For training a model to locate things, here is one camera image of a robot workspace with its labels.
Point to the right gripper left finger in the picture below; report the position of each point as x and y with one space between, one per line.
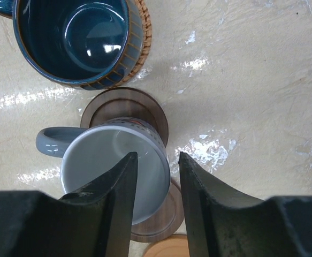
94 220

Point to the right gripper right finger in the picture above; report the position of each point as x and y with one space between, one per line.
222 221

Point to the dark wooden coaster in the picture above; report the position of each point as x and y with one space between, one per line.
165 222
126 102

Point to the grey printed mug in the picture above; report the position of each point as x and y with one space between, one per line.
87 153

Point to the woven rattan coaster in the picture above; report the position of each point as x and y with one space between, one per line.
147 39

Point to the dark blue cup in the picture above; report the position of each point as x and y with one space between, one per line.
91 45

